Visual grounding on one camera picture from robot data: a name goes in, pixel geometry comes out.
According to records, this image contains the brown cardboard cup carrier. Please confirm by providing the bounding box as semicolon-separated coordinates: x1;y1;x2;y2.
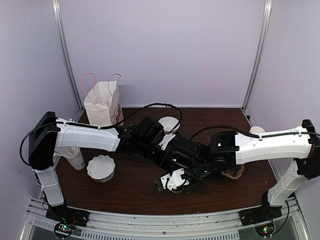
220;164;245;180

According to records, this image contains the white paper takeout bag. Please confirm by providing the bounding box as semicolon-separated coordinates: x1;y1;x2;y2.
81;72;124;127

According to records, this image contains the black lidded coffee cup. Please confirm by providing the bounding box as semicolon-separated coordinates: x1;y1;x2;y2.
171;188;185;194

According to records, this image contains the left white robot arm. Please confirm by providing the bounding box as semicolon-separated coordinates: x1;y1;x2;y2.
26;111;176;222

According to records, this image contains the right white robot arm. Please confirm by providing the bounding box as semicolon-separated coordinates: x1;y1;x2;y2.
160;119;320;221

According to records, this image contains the white ceramic bowl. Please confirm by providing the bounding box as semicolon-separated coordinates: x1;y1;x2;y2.
158;116;180;134

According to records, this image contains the white fluted dish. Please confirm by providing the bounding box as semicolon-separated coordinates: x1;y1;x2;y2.
86;155;116;183

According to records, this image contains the white cup holding straws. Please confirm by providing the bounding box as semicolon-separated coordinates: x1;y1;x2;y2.
54;147;85;171

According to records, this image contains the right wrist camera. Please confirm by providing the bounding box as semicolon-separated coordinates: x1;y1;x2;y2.
154;168;190;192

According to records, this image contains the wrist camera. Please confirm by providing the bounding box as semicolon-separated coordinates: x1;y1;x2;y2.
157;132;182;151
154;168;190;192

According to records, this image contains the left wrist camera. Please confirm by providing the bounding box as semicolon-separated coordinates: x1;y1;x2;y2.
157;132;182;151

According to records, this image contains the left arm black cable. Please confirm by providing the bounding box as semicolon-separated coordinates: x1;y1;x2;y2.
98;101;183;133

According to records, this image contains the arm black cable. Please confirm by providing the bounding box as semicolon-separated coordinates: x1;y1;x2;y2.
98;101;183;133
189;124;251;142

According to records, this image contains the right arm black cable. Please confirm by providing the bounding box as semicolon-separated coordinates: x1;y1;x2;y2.
189;124;251;142

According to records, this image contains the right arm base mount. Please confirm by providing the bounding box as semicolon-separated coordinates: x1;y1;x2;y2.
238;206;282;227

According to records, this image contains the aluminium front rail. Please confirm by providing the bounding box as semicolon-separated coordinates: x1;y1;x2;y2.
17;197;311;240

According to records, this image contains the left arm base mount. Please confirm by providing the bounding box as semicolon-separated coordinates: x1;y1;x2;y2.
45;205;90;227

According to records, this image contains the right aluminium frame post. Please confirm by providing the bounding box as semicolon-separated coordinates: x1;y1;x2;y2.
241;0;273;112

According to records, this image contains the aluminium frame post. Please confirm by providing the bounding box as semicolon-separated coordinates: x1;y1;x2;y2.
241;0;273;112
52;0;84;113

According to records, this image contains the left aluminium frame post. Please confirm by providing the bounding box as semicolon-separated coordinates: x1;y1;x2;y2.
52;0;84;113

